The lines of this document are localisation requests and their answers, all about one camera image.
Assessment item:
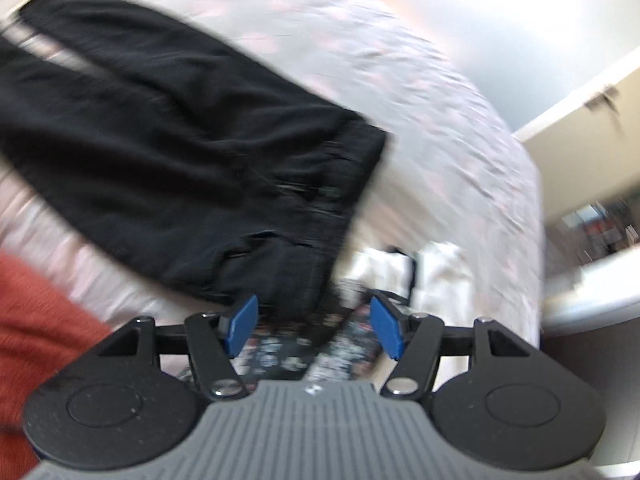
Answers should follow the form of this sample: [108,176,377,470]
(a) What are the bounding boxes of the black denim jeans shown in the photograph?
[1,0,386,320]

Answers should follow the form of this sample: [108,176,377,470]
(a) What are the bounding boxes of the floral dark garment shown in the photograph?
[232,280,382,389]

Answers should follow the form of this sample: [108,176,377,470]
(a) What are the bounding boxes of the white hooded sweatshirt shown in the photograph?
[337,242,474,326]

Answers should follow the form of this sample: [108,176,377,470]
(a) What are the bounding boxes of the polka dot bed sheet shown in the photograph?
[1,0,542,347]

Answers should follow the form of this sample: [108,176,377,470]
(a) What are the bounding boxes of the red knit sleeve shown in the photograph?
[1,252,111,479]

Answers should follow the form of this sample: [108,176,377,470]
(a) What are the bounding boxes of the cream bedroom door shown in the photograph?
[514,67,639,224]

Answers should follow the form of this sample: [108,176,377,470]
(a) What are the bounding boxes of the black door handle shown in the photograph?
[584,84,624,133]

